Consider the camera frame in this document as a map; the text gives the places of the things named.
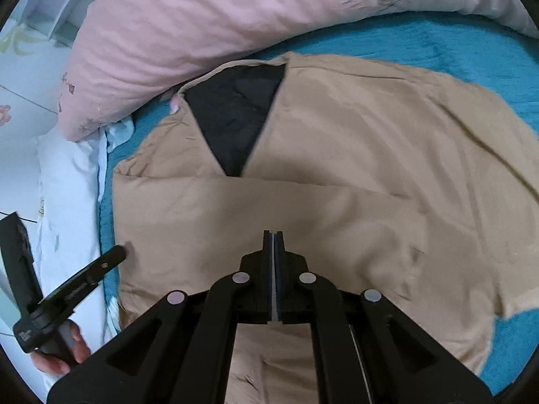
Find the white cabinet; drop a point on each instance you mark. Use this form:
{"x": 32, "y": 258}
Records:
{"x": 54, "y": 4}

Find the person's left hand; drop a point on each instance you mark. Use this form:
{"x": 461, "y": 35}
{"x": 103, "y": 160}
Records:
{"x": 82, "y": 347}

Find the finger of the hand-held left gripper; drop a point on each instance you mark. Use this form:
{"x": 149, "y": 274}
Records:
{"x": 19, "y": 252}
{"x": 90, "y": 271}

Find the pale blue cloth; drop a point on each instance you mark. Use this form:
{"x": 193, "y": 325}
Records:
{"x": 121, "y": 132}

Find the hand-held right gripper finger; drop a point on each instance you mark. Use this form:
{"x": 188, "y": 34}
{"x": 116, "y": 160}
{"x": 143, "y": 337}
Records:
{"x": 269, "y": 261}
{"x": 278, "y": 261}

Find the teal quilted blanket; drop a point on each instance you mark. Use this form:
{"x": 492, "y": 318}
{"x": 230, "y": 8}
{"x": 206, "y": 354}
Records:
{"x": 421, "y": 38}

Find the tan jacket with black lining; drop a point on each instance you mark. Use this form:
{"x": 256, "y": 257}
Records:
{"x": 337, "y": 155}

